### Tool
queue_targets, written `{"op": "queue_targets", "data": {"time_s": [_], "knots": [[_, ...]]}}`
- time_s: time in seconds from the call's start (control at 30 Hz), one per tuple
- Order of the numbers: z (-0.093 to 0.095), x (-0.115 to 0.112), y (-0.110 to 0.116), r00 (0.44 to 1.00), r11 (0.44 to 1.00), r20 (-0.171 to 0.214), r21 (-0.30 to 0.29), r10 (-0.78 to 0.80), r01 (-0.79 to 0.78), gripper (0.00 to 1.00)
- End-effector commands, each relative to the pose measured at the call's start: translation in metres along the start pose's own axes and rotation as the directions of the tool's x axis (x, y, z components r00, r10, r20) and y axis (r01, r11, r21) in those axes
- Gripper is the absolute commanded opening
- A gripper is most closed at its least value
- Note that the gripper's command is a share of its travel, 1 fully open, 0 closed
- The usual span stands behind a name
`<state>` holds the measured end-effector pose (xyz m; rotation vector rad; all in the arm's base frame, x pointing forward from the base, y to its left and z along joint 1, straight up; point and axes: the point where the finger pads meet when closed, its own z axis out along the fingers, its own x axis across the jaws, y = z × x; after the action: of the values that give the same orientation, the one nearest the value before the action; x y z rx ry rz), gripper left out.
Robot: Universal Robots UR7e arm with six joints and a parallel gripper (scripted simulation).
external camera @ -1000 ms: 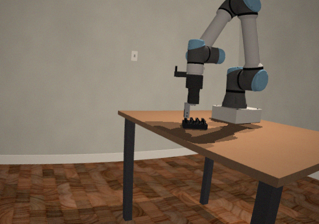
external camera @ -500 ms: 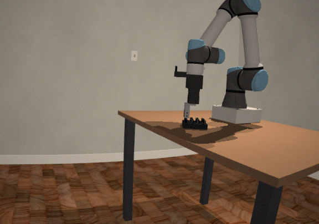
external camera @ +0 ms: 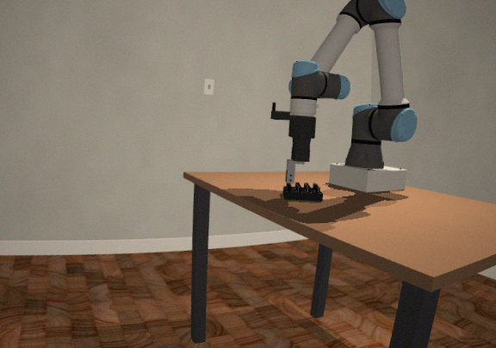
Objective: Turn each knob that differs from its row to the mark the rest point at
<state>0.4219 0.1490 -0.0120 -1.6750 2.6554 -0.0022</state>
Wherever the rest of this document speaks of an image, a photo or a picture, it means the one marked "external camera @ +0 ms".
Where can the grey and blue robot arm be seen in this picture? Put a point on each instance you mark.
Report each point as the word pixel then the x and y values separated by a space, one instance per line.
pixel 311 80

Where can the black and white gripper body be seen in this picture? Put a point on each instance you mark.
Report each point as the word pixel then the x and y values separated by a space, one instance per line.
pixel 301 126

